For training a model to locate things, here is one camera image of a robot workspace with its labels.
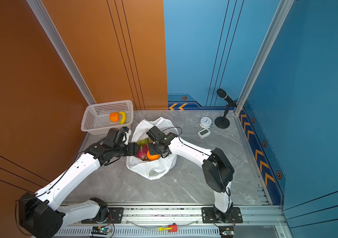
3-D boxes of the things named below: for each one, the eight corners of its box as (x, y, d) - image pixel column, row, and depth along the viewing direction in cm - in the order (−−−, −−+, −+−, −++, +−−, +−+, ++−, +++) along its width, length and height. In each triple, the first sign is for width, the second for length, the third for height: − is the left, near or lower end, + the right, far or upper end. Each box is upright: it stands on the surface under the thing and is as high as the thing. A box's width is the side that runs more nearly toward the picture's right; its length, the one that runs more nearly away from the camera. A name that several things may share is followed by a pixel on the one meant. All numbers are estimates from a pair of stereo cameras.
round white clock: (199, 128, 111) (200, 124, 108) (198, 121, 116) (199, 117, 113) (211, 128, 111) (212, 124, 108) (209, 121, 116) (211, 117, 113)
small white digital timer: (201, 140, 104) (201, 138, 102) (196, 133, 108) (197, 131, 106) (211, 136, 106) (212, 134, 104) (206, 130, 110) (207, 127, 108)
